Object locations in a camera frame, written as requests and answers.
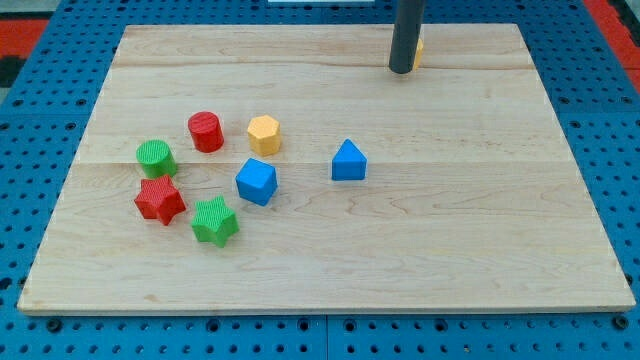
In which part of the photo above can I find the yellow hexagon block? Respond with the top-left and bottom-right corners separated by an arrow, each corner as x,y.
247,115 -> 281,157

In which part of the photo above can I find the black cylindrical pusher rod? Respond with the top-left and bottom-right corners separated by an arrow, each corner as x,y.
388,0 -> 426,74

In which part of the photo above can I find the blue triangle block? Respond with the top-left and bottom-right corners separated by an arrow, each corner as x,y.
331,139 -> 367,181

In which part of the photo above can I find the yellow block behind rod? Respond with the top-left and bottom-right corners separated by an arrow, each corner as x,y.
412,38 -> 424,70

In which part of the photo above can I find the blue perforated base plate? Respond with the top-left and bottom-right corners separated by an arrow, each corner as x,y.
1,0 -> 639,359

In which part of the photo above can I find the light wooden board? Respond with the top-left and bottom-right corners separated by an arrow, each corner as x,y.
18,24 -> 635,316

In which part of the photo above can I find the red cylinder block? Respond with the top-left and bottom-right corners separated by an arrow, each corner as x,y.
187,111 -> 224,153

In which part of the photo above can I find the red star block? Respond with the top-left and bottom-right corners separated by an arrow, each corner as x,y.
134,174 -> 186,226

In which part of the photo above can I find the green star block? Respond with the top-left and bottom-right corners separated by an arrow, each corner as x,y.
191,195 -> 239,248

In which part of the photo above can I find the green cylinder block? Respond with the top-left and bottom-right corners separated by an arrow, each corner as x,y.
136,139 -> 178,179

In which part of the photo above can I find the blue cube block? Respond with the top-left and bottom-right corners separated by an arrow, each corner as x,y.
235,158 -> 278,206

